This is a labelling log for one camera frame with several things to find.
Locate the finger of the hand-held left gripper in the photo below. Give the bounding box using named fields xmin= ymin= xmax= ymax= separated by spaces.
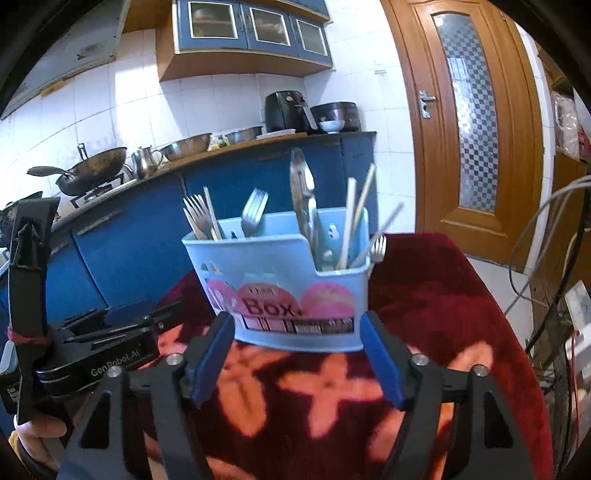
xmin=64 ymin=301 xmax=184 ymax=345
xmin=61 ymin=298 xmax=154 ymax=336

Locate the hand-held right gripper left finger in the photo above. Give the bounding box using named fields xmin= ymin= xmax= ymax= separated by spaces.
xmin=55 ymin=313 xmax=237 ymax=480

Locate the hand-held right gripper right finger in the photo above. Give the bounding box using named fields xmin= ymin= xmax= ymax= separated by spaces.
xmin=359 ymin=311 xmax=534 ymax=480

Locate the light blue plastic utensil holder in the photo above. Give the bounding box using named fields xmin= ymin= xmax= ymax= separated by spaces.
xmin=181 ymin=207 xmax=372 ymax=354

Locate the steel spoon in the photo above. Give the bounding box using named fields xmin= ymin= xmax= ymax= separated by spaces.
xmin=302 ymin=166 xmax=320 ymax=259
xmin=290 ymin=148 xmax=317 ymax=268

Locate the person's left hand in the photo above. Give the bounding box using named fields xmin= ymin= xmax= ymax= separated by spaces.
xmin=14 ymin=413 xmax=71 ymax=468

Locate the blue base cabinet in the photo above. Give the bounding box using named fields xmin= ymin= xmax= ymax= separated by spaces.
xmin=0 ymin=131 xmax=378 ymax=324

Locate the red floral blanket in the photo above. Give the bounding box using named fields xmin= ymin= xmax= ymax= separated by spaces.
xmin=143 ymin=233 xmax=555 ymax=480

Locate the gas stove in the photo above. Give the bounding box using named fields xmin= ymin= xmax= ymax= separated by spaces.
xmin=60 ymin=178 xmax=139 ymax=209

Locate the steel pitcher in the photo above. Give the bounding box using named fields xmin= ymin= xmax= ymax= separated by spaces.
xmin=131 ymin=146 xmax=164 ymax=180

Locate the dark steel wok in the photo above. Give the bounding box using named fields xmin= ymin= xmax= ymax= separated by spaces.
xmin=28 ymin=144 xmax=128 ymax=197

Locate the black frying pan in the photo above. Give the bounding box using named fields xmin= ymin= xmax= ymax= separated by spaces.
xmin=0 ymin=200 xmax=20 ymax=247

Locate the large steel mixing bowl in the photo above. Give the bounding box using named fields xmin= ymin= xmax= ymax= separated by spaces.
xmin=161 ymin=133 xmax=213 ymax=162

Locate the wooden door with glass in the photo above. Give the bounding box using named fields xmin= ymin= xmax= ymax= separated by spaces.
xmin=379 ymin=0 xmax=546 ymax=274

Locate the small steel basin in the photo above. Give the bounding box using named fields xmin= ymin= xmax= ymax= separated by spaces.
xmin=225 ymin=126 xmax=264 ymax=145

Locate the white power strip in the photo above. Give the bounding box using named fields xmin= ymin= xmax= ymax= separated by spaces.
xmin=566 ymin=281 xmax=591 ymax=370

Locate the wooden shelf cabinet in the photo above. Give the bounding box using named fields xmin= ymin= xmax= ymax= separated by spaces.
xmin=531 ymin=41 xmax=591 ymax=333

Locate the black air fryer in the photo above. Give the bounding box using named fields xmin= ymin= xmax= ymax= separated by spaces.
xmin=264 ymin=91 xmax=319 ymax=134

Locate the dark rice cooker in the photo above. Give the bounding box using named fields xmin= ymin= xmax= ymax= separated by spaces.
xmin=310 ymin=102 xmax=363 ymax=134

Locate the grey range hood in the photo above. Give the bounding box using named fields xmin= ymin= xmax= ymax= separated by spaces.
xmin=0 ymin=0 xmax=132 ymax=121

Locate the clear plastic bag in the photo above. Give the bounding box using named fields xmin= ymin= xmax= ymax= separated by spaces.
xmin=551 ymin=90 xmax=591 ymax=160

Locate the black cable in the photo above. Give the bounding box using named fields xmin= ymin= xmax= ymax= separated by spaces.
xmin=549 ymin=185 xmax=591 ymax=467

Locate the grey cable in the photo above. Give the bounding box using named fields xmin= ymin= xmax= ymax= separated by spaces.
xmin=508 ymin=175 xmax=591 ymax=310

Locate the metal door handle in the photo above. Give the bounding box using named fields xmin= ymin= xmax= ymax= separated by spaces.
xmin=418 ymin=90 xmax=437 ymax=120

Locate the blue glass-door wall cabinet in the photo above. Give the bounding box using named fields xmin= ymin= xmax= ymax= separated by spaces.
xmin=157 ymin=0 xmax=335 ymax=83

